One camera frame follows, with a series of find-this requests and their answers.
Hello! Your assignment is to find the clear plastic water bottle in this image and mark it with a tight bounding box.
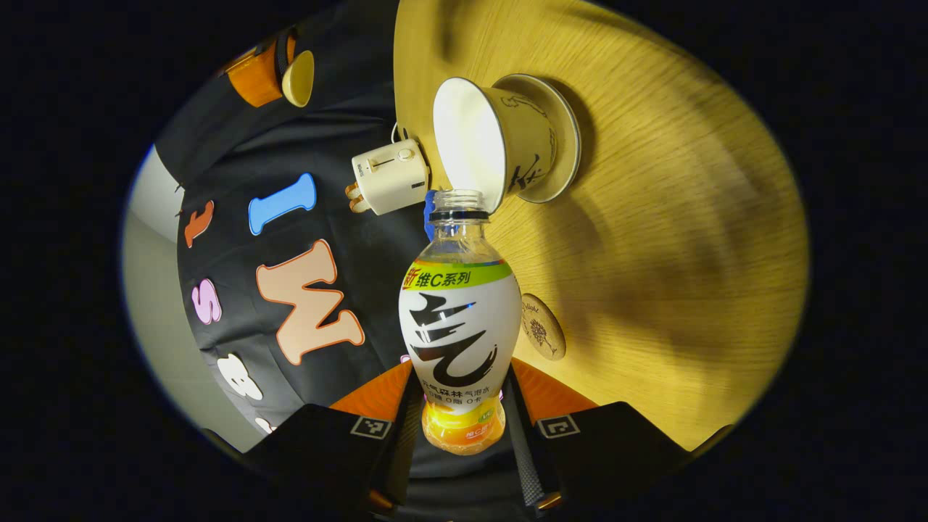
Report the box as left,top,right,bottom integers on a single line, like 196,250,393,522
398,189,523,456

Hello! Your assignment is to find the round wooden coaster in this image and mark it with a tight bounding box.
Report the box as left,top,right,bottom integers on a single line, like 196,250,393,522
520,293,567,362

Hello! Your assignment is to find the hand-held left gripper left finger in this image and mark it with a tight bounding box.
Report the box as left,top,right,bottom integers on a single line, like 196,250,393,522
243,360,425,514

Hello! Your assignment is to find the cream toaster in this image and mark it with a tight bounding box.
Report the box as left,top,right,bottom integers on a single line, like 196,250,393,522
352,138,431,216

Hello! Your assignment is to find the white ceramic teacup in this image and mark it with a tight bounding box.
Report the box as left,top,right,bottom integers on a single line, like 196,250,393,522
433,76,558,215

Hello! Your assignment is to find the white ceramic saucer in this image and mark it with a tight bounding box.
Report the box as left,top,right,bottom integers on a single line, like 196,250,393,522
511,73,581,204

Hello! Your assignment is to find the black backdrop cloth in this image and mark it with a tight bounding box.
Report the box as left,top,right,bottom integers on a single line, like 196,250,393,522
156,0,436,436

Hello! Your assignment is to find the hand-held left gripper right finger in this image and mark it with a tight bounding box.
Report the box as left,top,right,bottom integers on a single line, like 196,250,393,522
504,357,689,517

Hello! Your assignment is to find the cream teacup lid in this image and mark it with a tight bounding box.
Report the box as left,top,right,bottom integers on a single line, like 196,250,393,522
281,49,315,108

